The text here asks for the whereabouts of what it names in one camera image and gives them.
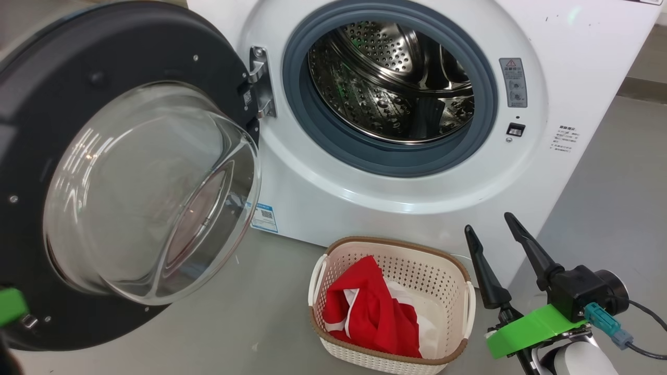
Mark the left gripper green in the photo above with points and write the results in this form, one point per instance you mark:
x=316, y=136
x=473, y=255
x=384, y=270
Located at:
x=10, y=307

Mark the black door lock socket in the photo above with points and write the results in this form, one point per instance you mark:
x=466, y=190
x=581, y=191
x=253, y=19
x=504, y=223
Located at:
x=516, y=129

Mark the red garment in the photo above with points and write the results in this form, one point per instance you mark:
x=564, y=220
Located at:
x=375, y=312

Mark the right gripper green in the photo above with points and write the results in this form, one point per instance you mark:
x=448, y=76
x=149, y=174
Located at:
x=531, y=328

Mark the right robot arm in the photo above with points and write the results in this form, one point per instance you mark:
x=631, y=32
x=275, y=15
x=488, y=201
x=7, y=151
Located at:
x=573, y=362

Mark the white front-load washing machine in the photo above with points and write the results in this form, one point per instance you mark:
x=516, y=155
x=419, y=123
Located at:
x=365, y=208

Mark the stainless steel washer drum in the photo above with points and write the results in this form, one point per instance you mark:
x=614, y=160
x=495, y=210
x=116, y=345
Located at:
x=391, y=78

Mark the grey warning sticker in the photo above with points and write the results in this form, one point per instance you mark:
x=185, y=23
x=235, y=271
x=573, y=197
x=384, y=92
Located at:
x=513, y=82

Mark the dark grey glass washer door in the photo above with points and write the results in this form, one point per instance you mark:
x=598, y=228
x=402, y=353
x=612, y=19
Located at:
x=52, y=78

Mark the blue energy label sticker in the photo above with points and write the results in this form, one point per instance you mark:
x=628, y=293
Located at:
x=264, y=217

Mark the metal door hinge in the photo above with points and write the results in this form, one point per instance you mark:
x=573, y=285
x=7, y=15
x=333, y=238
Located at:
x=260, y=83

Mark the grey rubber door gasket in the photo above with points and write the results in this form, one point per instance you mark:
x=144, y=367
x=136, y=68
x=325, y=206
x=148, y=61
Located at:
x=299, y=104

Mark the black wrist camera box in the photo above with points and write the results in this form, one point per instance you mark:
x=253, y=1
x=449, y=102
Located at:
x=578, y=291

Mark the metal door latch hook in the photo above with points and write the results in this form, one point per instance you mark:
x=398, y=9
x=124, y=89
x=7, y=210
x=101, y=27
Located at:
x=29, y=321

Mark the small text sticker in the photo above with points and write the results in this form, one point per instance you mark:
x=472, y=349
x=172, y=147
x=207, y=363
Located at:
x=565, y=138

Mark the cream basket with brown rim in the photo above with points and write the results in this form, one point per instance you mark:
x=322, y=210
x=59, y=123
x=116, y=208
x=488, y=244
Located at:
x=417, y=260

